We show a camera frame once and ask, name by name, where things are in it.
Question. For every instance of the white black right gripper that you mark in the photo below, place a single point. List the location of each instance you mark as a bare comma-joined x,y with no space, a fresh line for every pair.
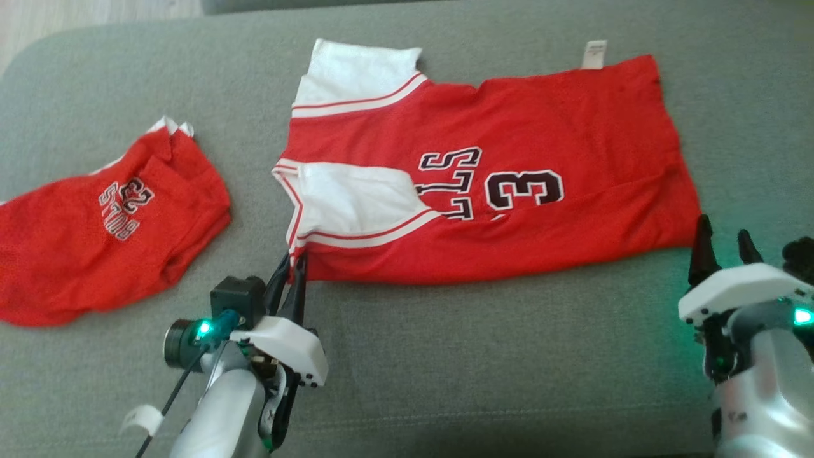
744,286

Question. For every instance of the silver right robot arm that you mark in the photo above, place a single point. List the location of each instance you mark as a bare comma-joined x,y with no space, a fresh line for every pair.
776,394

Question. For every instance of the red white basketball jersey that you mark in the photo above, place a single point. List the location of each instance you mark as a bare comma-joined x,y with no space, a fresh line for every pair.
540,127

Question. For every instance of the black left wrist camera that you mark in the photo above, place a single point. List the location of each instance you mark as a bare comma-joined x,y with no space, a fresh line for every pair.
238,296

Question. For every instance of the red mesh printed garment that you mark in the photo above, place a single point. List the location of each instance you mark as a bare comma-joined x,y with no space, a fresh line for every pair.
76,254

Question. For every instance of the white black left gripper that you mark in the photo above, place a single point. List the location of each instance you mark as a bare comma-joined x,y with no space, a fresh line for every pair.
292,346

